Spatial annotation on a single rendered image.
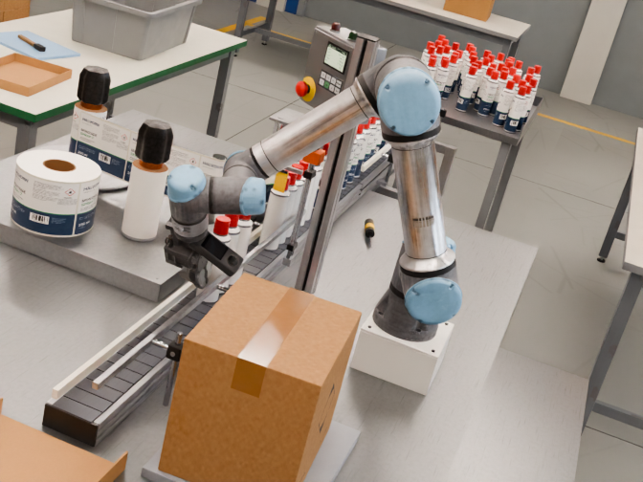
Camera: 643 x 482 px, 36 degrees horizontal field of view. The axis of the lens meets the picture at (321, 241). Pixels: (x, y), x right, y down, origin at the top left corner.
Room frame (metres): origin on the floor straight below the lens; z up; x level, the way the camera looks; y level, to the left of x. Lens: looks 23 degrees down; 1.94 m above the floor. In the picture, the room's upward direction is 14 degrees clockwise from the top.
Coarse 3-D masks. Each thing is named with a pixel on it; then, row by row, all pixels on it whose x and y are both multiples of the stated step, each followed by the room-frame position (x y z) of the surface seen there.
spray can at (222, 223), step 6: (222, 216) 2.01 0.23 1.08; (216, 222) 1.99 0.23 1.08; (222, 222) 1.99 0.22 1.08; (228, 222) 1.99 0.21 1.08; (216, 228) 1.99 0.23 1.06; (222, 228) 1.99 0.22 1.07; (228, 228) 2.00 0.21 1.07; (216, 234) 1.99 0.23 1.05; (222, 234) 1.99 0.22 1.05; (228, 234) 2.01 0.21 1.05; (222, 240) 1.98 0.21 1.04; (228, 240) 1.99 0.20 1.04; (228, 246) 1.99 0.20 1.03; (216, 270) 1.98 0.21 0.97; (210, 276) 1.98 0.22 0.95; (216, 276) 1.98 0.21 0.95; (210, 282) 1.98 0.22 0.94; (198, 288) 1.99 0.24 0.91; (204, 288) 1.98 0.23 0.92; (198, 294) 1.99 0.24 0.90; (216, 294) 1.99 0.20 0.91; (204, 300) 1.98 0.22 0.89; (210, 300) 1.98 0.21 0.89; (216, 300) 2.00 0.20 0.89
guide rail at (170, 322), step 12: (288, 228) 2.36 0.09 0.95; (264, 240) 2.22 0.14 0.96; (252, 252) 2.13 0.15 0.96; (228, 276) 1.99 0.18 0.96; (192, 300) 1.83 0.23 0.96; (180, 312) 1.77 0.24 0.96; (168, 324) 1.70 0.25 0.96; (156, 336) 1.65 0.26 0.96; (144, 348) 1.61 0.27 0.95; (120, 360) 1.54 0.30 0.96; (132, 360) 1.56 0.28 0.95; (108, 372) 1.49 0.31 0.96; (96, 384) 1.45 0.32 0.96
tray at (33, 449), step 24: (0, 408) 1.46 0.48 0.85; (0, 432) 1.41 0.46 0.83; (24, 432) 1.43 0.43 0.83; (0, 456) 1.35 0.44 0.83; (24, 456) 1.37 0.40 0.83; (48, 456) 1.38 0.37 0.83; (72, 456) 1.40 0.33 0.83; (96, 456) 1.42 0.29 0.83; (0, 480) 1.29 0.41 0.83; (24, 480) 1.31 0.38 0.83; (48, 480) 1.32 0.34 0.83; (72, 480) 1.34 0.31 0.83; (96, 480) 1.35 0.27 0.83
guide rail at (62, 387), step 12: (252, 240) 2.34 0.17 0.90; (192, 288) 2.00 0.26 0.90; (168, 300) 1.89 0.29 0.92; (156, 312) 1.82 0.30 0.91; (144, 324) 1.78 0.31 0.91; (120, 336) 1.69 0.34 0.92; (132, 336) 1.73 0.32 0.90; (108, 348) 1.64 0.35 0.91; (96, 360) 1.59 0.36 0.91; (84, 372) 1.55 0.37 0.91; (60, 384) 1.48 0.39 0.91; (72, 384) 1.51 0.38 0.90; (60, 396) 1.48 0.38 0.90
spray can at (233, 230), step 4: (228, 216) 2.04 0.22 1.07; (232, 216) 2.04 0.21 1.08; (236, 216) 2.05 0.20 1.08; (232, 220) 2.04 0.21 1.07; (236, 220) 2.05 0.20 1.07; (232, 224) 2.04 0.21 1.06; (236, 224) 2.05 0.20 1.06; (232, 228) 2.05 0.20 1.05; (236, 228) 2.06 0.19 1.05; (232, 232) 2.04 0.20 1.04; (236, 232) 2.05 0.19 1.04; (232, 236) 2.04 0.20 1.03; (236, 236) 2.05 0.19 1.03; (232, 240) 2.04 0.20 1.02; (236, 240) 2.05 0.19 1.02; (232, 244) 2.04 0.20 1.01; (236, 244) 2.05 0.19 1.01; (232, 248) 2.04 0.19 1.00; (228, 280) 2.05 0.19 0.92; (224, 284) 2.04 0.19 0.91; (228, 284) 2.06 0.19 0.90; (220, 292) 2.04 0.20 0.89; (224, 292) 2.05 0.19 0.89
